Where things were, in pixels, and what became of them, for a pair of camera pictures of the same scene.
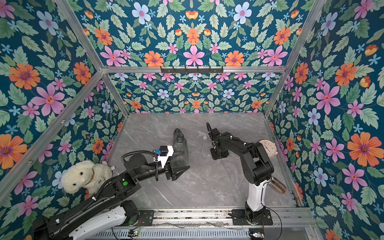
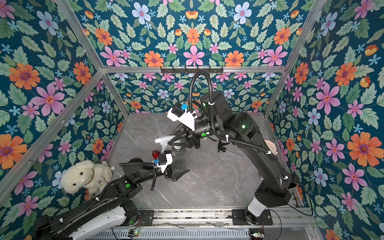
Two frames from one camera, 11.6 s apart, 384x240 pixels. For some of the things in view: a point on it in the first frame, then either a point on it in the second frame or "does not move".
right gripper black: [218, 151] to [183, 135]
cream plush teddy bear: [85, 175] does not move
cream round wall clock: [270, 147] does not move
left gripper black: [169, 173] does not move
